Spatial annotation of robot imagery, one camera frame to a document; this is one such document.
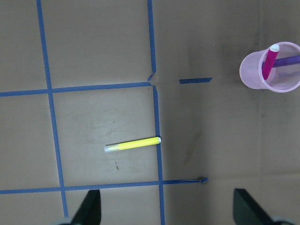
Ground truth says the brown paper table cover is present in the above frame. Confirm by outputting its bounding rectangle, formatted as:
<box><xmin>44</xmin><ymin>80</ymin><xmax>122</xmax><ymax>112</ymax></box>
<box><xmin>0</xmin><ymin>0</ymin><xmax>300</xmax><ymax>225</ymax></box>

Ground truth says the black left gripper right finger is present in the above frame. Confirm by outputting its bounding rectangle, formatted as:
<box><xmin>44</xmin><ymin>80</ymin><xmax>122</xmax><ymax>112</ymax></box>
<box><xmin>232</xmin><ymin>188</ymin><xmax>277</xmax><ymax>225</ymax></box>

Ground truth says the purple marker pen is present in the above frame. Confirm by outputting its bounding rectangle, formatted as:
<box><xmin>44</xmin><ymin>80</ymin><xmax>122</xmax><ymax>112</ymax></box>
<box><xmin>266</xmin><ymin>55</ymin><xmax>300</xmax><ymax>68</ymax></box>

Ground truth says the yellow marker pen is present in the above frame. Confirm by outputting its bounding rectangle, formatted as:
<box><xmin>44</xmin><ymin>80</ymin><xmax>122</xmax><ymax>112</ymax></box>
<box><xmin>104</xmin><ymin>137</ymin><xmax>162</xmax><ymax>153</ymax></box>

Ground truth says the pink mesh cup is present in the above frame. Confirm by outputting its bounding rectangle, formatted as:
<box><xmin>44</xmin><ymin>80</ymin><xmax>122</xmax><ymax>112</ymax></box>
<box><xmin>240</xmin><ymin>42</ymin><xmax>300</xmax><ymax>93</ymax></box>

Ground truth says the pink marker pen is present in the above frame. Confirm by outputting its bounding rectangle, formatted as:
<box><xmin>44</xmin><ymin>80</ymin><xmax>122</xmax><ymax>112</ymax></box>
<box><xmin>262</xmin><ymin>44</ymin><xmax>280</xmax><ymax>80</ymax></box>

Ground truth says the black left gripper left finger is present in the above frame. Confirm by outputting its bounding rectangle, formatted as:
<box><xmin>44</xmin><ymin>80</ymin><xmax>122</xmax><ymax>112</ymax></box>
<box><xmin>70</xmin><ymin>190</ymin><xmax>101</xmax><ymax>225</ymax></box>

